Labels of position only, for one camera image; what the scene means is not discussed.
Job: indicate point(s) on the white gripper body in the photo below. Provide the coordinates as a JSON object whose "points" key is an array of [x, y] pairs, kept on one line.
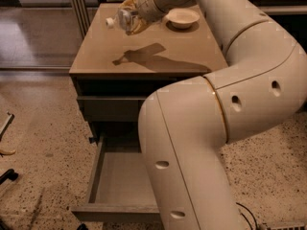
{"points": [[146, 4]]}

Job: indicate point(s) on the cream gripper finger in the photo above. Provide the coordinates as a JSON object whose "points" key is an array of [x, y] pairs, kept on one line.
{"points": [[137, 25], [129, 5]]}

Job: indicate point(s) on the clear plastic bottle white cap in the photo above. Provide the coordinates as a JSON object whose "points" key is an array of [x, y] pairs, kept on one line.
{"points": [[123, 19]]}

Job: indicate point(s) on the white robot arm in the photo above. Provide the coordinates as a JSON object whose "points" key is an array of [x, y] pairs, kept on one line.
{"points": [[182, 126]]}

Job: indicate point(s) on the grey drawer cabinet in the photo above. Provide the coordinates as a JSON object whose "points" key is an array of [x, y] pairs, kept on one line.
{"points": [[111, 63]]}

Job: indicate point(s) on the closed grey top drawer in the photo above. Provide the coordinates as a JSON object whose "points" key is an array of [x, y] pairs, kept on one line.
{"points": [[110, 109]]}

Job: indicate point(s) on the open grey middle drawer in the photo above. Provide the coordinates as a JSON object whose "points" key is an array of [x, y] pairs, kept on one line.
{"points": [[119, 188]]}

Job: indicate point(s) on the white ceramic bowl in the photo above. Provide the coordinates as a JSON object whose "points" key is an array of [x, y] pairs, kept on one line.
{"points": [[182, 18]]}

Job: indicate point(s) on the metal chair leg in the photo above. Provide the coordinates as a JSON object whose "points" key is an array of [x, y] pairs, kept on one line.
{"points": [[3, 128]]}

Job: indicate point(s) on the black chair caster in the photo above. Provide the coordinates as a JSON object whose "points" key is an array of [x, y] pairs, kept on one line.
{"points": [[9, 174]]}

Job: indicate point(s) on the white floor vent grille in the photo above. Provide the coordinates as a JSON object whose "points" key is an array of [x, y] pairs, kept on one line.
{"points": [[291, 225]]}

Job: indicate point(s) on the metal window frame rail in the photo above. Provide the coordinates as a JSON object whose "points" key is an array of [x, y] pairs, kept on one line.
{"points": [[81, 13]]}

